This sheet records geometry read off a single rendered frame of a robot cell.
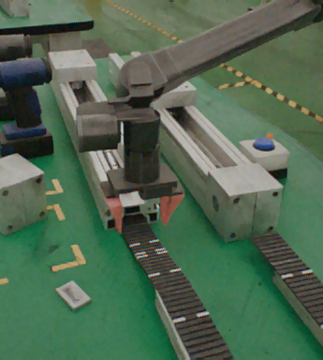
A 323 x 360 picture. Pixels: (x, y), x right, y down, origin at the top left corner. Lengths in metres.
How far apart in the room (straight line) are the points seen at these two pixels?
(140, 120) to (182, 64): 0.12
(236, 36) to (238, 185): 0.25
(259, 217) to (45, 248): 0.37
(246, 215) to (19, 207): 0.39
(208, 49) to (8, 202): 0.42
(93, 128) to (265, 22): 0.34
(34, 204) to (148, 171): 0.25
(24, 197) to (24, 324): 0.25
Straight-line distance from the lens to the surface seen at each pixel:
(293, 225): 0.98
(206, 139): 1.11
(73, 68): 1.39
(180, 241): 0.91
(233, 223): 0.90
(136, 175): 0.79
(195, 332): 0.71
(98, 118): 0.75
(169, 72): 0.79
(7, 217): 0.93
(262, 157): 1.08
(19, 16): 2.63
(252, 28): 0.88
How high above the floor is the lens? 1.32
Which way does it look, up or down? 25 degrees down
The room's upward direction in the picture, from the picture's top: straight up
